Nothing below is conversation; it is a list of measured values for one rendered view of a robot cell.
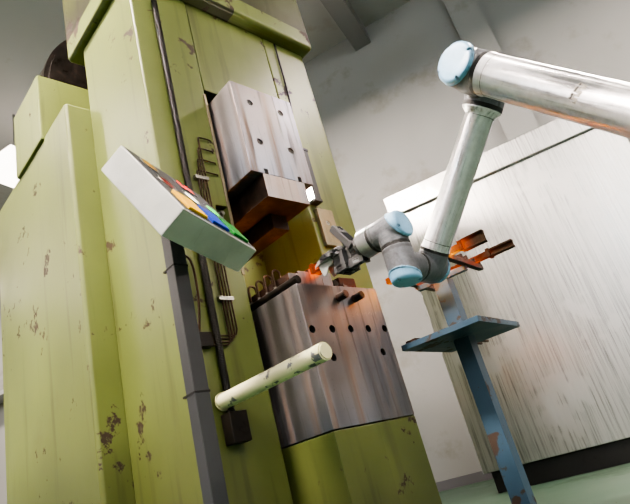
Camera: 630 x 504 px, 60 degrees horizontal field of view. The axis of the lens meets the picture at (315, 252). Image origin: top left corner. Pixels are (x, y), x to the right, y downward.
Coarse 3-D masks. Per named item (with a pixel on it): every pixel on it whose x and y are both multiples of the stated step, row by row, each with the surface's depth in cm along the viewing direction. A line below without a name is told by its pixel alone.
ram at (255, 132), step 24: (216, 96) 208; (240, 96) 203; (264, 96) 213; (216, 120) 206; (240, 120) 196; (264, 120) 206; (288, 120) 217; (240, 144) 194; (264, 144) 199; (288, 144) 209; (240, 168) 192; (264, 168) 193; (288, 168) 202; (240, 192) 199
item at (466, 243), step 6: (474, 234) 190; (480, 234) 188; (462, 240) 192; (468, 240) 191; (474, 240) 189; (480, 240) 188; (486, 240) 187; (456, 246) 192; (462, 246) 191; (468, 246) 190; (474, 246) 189; (450, 252) 193; (456, 252) 194; (390, 282) 207
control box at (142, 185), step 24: (120, 168) 130; (144, 168) 128; (144, 192) 125; (168, 192) 123; (144, 216) 123; (168, 216) 121; (192, 216) 123; (216, 216) 148; (192, 240) 128; (216, 240) 134; (240, 240) 142; (240, 264) 148
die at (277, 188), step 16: (272, 176) 194; (256, 192) 192; (272, 192) 190; (288, 192) 196; (304, 192) 202; (240, 208) 199; (256, 208) 193; (272, 208) 196; (288, 208) 199; (304, 208) 203; (240, 224) 201; (256, 224) 205
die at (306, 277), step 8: (296, 272) 180; (304, 272) 182; (280, 280) 179; (304, 280) 180; (312, 280) 183; (320, 280) 186; (328, 280) 188; (264, 288) 184; (272, 288) 181; (256, 296) 187
